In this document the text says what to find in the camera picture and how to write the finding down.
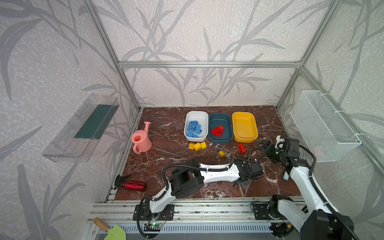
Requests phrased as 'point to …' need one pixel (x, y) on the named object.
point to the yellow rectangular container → (245, 128)
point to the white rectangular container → (202, 117)
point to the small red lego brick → (221, 127)
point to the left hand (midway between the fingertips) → (242, 181)
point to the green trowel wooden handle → (115, 233)
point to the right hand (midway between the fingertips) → (261, 146)
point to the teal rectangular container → (224, 119)
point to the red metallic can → (133, 185)
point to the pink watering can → (142, 142)
